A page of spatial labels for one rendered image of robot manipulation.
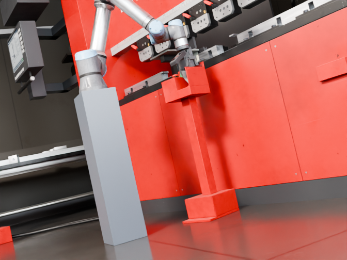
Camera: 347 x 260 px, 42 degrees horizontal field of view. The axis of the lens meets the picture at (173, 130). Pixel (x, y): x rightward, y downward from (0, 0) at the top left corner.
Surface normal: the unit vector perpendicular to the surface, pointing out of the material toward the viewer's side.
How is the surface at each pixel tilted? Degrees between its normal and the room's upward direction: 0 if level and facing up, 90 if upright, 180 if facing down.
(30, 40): 90
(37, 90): 90
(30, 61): 90
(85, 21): 90
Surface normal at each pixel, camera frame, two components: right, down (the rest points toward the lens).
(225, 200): 0.69, -0.20
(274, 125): -0.76, 0.13
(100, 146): 0.41, -0.15
